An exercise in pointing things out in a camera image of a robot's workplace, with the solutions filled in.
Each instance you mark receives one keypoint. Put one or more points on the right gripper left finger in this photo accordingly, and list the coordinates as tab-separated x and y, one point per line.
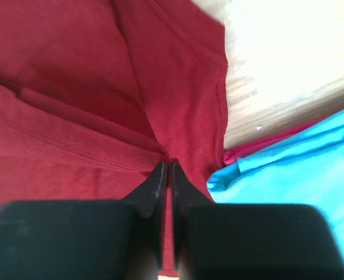
78	239

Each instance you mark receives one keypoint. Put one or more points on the folded blue t-shirt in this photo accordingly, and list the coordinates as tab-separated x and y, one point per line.
306	168

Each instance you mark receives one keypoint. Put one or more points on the dark red t-shirt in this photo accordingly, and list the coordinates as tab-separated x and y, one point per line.
94	94

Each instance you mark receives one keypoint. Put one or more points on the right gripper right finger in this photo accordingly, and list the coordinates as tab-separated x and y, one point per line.
249	241

